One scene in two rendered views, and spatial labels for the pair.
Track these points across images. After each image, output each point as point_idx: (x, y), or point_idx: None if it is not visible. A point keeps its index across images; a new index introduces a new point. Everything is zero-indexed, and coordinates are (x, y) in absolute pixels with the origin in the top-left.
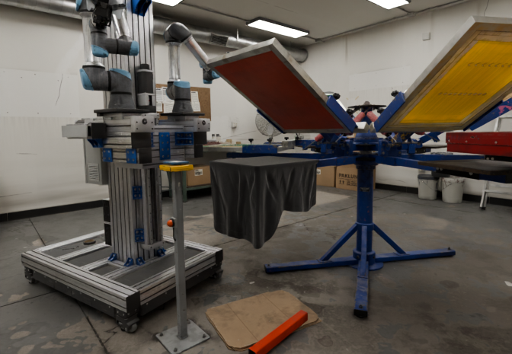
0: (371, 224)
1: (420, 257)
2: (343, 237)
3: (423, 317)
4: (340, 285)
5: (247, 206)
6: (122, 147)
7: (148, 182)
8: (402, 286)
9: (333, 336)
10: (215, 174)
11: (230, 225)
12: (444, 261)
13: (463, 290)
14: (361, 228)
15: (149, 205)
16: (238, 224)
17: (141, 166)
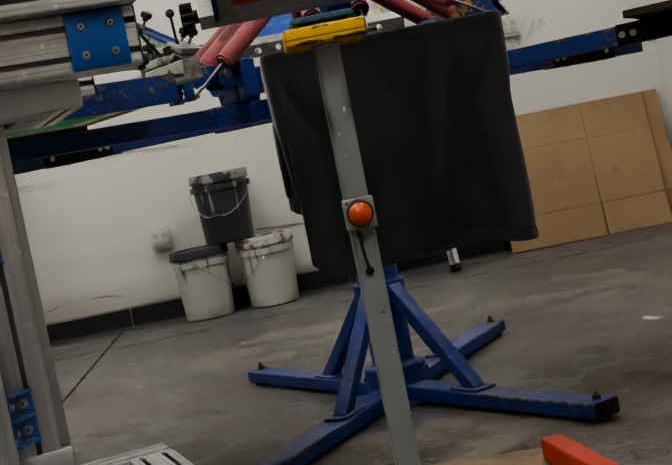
0: (402, 277)
1: (471, 350)
2: (361, 333)
3: (671, 379)
4: (458, 425)
5: (464, 141)
6: (81, 1)
7: (17, 190)
8: (548, 380)
9: (642, 446)
10: (303, 91)
11: (406, 225)
12: (510, 342)
13: (627, 344)
14: (387, 292)
15: (37, 285)
16: (436, 210)
17: (76, 95)
